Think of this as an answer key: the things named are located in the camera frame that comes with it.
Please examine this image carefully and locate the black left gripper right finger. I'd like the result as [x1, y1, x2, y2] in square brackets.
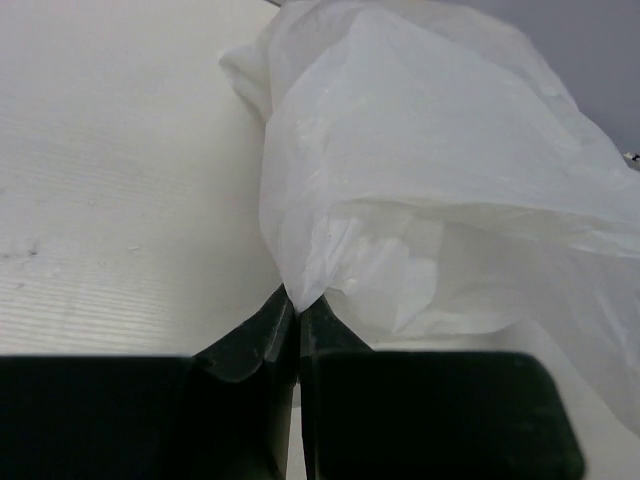
[299, 300, 586, 479]

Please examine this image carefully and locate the white translucent plastic bag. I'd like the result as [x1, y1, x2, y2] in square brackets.
[220, 1, 639, 431]

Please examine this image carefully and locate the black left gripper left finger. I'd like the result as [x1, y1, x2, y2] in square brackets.
[1, 289, 295, 479]

